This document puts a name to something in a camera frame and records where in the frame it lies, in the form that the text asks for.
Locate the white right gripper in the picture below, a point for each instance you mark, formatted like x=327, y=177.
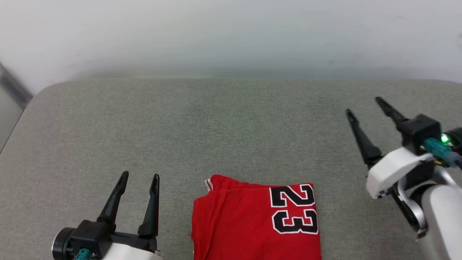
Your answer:
x=393, y=169

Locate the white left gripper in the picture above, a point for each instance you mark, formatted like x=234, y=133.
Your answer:
x=130, y=249

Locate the red basketball jersey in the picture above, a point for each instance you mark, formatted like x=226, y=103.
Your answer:
x=234, y=224

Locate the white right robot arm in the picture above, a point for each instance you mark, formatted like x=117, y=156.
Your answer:
x=440, y=216

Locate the grey fabric sofa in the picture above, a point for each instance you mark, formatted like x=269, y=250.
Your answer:
x=223, y=133

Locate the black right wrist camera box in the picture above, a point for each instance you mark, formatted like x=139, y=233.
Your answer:
x=418, y=133

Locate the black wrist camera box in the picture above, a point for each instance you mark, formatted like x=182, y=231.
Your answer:
x=90, y=236
x=418, y=133

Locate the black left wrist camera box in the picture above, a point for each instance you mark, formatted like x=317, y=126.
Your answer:
x=90, y=236

